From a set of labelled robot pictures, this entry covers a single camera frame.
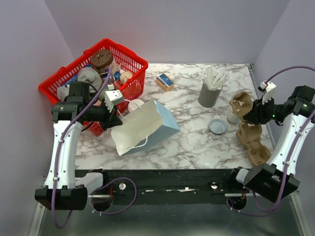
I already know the white paper bag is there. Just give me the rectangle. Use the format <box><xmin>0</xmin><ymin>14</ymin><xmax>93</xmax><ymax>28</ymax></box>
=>
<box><xmin>111</xmin><ymin>99</ymin><xmax>180</xmax><ymax>156</ymax></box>

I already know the white coffee cup lid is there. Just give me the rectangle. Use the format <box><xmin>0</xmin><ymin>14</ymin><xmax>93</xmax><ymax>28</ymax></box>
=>
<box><xmin>127</xmin><ymin>99</ymin><xmax>145</xmax><ymax>113</ymax></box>

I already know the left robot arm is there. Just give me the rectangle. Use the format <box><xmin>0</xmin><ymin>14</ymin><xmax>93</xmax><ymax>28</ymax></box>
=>
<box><xmin>34</xmin><ymin>82</ymin><xmax>124</xmax><ymax>210</ymax></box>

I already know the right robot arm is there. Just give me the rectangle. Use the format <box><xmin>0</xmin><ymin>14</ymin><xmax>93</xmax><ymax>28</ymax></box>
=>
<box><xmin>226</xmin><ymin>86</ymin><xmax>315</xmax><ymax>203</ymax></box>

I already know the brown cardboard cup carrier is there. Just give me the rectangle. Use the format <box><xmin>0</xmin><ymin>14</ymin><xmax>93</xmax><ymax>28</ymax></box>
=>
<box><xmin>236</xmin><ymin>122</ymin><xmax>271</xmax><ymax>166</ymax></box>

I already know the red plastic shopping basket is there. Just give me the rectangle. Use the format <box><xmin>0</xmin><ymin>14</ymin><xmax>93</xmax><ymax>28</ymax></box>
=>
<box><xmin>38</xmin><ymin>38</ymin><xmax>148</xmax><ymax>139</ymax></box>

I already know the grey crumpled paper bag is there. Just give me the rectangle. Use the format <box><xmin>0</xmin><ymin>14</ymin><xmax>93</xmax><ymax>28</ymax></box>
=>
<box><xmin>77</xmin><ymin>67</ymin><xmax>103</xmax><ymax>93</ymax></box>

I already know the white printed plastic bag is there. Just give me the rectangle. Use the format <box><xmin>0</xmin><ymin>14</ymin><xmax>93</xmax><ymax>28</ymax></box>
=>
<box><xmin>57</xmin><ymin>85</ymin><xmax>70</xmax><ymax>101</ymax></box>

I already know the grey straw holder cup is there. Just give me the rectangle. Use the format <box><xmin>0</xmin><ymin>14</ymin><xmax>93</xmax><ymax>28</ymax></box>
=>
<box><xmin>198</xmin><ymin>83</ymin><xmax>221</xmax><ymax>108</ymax></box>

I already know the brown round lid container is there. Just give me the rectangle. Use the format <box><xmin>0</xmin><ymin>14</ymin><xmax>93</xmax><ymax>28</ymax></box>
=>
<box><xmin>90</xmin><ymin>49</ymin><xmax>114</xmax><ymax>70</ymax></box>

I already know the small blue orange box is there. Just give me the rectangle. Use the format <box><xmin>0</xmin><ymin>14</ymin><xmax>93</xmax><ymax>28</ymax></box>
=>
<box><xmin>156</xmin><ymin>73</ymin><xmax>174</xmax><ymax>91</ymax></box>

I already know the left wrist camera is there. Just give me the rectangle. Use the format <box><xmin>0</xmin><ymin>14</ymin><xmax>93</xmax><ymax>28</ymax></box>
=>
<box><xmin>104</xmin><ymin>84</ymin><xmax>125</xmax><ymax>112</ymax></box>

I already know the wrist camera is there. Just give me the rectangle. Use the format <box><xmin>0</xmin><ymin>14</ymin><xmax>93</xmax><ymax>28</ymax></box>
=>
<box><xmin>104</xmin><ymin>84</ymin><xmax>125</xmax><ymax>112</ymax></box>
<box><xmin>258</xmin><ymin>81</ymin><xmax>277</xmax><ymax>105</ymax></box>

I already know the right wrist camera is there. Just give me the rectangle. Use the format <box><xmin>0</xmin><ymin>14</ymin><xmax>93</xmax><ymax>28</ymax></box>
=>
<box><xmin>258</xmin><ymin>81</ymin><xmax>277</xmax><ymax>105</ymax></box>

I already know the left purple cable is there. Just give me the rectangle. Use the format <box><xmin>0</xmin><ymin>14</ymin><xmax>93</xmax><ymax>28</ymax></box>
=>
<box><xmin>51</xmin><ymin>66</ymin><xmax>137</xmax><ymax>229</ymax></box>

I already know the purple cable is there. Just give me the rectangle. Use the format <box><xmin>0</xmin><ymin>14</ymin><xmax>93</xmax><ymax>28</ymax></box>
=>
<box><xmin>226</xmin><ymin>65</ymin><xmax>315</xmax><ymax>217</ymax></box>
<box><xmin>51</xmin><ymin>66</ymin><xmax>137</xmax><ymax>229</ymax></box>

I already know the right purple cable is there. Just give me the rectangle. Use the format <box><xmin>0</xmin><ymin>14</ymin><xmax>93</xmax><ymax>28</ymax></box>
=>
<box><xmin>226</xmin><ymin>65</ymin><xmax>315</xmax><ymax>217</ymax></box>

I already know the black mounting rail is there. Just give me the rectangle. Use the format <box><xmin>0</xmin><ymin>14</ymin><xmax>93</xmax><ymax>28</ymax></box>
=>
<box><xmin>73</xmin><ymin>168</ymin><xmax>287</xmax><ymax>205</ymax></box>

